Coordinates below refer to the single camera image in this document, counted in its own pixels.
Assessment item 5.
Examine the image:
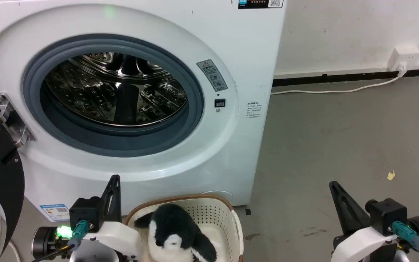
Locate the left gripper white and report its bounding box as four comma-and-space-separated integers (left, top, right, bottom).
31, 174, 143, 262

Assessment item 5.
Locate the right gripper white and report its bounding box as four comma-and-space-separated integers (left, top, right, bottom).
328, 180, 419, 262

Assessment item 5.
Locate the white front-load washing machine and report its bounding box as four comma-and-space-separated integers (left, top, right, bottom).
0, 0, 287, 223

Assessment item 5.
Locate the blue white energy sticker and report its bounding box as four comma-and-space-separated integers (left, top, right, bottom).
39, 204, 71, 222

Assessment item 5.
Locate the black white penguin plush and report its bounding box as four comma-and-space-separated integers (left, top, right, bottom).
134, 203, 218, 262

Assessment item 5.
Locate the white plastic laundry basket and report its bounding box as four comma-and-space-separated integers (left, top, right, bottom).
124, 194, 244, 262

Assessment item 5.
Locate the stainless steel washer drum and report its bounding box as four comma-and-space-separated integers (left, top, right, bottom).
44, 52, 188, 128

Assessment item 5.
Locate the metal door hinge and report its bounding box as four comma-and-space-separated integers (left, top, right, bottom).
0, 93, 36, 148

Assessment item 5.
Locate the black baseboard strip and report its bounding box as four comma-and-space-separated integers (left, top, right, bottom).
272, 68, 419, 87

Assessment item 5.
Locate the grey rubber door gasket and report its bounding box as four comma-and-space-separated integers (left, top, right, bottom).
22, 34, 205, 158

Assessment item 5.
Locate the small text label sticker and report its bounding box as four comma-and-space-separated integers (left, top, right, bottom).
246, 102, 262, 119

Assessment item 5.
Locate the grey warning sticker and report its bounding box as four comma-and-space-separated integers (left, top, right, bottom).
196, 59, 228, 92

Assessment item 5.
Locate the black QR code sticker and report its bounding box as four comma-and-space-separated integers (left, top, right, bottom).
238, 0, 284, 9

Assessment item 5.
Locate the left teal connector black cable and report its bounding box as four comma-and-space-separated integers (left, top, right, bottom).
31, 220, 90, 262

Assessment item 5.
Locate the teal connector black cable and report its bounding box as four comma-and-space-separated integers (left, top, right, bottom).
391, 220, 419, 262
31, 220, 90, 262

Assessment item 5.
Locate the right teal connector black cable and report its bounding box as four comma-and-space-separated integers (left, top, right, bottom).
391, 220, 419, 262

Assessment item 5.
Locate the white power cable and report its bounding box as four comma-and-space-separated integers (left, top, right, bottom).
271, 69, 406, 95

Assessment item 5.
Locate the white wall socket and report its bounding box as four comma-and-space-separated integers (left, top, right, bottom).
387, 47, 419, 72

